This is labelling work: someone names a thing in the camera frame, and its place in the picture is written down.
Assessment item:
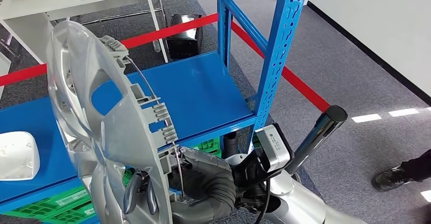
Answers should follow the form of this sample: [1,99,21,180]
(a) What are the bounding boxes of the glossy black box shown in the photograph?
[166,14,204,60]

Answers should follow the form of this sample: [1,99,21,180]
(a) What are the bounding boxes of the white cabinet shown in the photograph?
[0,51,11,97]

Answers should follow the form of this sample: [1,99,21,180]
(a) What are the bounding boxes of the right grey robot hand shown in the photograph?
[122,146,233,224]

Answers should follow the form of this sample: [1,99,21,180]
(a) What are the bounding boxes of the chrome tube frame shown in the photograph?
[50,9,167,26]

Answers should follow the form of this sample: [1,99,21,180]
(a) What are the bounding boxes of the black camera cable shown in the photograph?
[254,178,272,224]

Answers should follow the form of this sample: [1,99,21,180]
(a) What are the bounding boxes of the white mirror cover part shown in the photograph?
[0,132,40,181]

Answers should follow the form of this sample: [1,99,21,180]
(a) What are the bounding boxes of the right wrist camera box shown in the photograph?
[235,123,296,183]

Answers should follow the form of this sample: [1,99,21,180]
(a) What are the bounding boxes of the person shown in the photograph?
[371,148,431,192]

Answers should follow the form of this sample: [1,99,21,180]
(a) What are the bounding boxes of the blue metal shelf rack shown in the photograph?
[0,0,312,224]

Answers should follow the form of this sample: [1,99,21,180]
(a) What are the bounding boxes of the white table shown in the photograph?
[0,0,169,65]

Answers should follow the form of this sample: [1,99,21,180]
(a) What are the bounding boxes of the grey plastic wheel hubcap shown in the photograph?
[46,20,185,224]

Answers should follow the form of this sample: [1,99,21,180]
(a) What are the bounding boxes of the black ribbed hose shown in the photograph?
[222,132,239,159]

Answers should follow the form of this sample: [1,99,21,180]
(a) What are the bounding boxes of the red barrier belt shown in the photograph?
[230,21,331,113]
[0,13,219,87]

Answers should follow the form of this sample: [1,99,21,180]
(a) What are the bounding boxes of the chrome stanchion post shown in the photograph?
[284,105,348,176]

